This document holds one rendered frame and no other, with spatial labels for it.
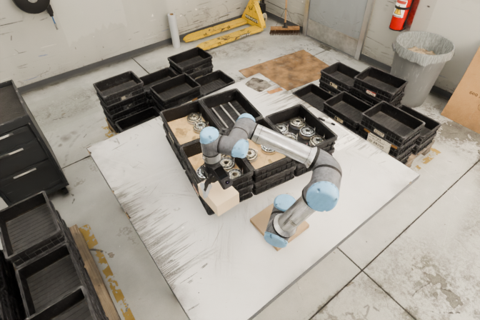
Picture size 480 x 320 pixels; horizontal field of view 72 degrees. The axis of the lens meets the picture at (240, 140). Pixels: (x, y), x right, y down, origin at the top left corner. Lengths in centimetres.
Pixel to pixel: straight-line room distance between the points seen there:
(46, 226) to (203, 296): 122
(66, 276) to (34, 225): 41
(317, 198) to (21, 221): 198
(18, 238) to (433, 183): 322
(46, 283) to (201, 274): 102
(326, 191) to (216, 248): 79
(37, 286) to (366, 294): 208
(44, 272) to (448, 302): 259
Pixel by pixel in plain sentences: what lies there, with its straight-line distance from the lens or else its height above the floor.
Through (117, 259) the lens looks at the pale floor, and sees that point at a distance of 277.
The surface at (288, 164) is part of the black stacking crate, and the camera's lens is 199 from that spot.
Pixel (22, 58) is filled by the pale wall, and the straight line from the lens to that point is 481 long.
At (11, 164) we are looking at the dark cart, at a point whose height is 55.
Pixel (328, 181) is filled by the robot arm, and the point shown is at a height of 134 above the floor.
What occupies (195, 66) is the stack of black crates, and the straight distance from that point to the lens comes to 356.
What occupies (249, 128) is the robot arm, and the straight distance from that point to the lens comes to 135.
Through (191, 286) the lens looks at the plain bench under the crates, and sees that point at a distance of 176.
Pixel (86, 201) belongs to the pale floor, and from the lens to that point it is 320.
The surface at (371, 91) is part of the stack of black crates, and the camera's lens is 331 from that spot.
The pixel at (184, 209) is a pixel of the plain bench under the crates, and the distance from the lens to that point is 200.
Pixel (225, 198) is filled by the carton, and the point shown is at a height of 112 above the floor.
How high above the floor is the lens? 229
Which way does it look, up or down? 42 degrees down
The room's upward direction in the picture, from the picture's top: 2 degrees counter-clockwise
